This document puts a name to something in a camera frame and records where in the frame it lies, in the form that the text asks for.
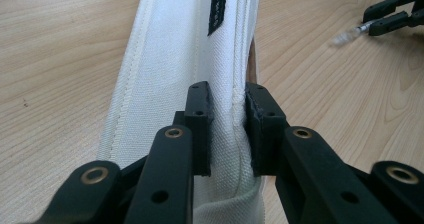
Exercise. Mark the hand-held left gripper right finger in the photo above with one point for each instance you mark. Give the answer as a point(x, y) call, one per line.
point(263, 134)

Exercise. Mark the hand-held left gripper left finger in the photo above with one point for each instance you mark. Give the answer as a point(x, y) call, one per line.
point(199, 134)

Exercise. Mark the pen with clear cap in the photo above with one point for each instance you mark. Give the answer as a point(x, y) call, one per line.
point(350, 34)

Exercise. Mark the white fabric pencil case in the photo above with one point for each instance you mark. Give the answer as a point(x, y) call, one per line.
point(166, 67)

